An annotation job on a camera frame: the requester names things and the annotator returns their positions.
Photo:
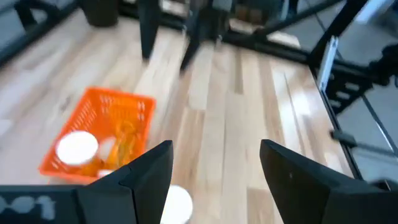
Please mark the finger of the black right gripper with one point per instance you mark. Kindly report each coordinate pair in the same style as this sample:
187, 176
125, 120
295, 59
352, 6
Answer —
149, 28
191, 34

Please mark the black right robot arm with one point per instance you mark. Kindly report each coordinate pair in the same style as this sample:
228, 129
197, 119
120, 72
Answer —
217, 21

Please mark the orange plastic mesh basket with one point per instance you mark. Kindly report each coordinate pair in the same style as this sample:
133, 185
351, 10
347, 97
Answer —
90, 97

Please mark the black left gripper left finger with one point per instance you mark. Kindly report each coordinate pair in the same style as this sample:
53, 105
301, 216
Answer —
140, 193

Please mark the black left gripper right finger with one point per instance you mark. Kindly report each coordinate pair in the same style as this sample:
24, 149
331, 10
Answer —
304, 193

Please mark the black plant pot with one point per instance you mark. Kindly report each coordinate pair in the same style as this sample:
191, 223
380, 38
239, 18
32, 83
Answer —
99, 14

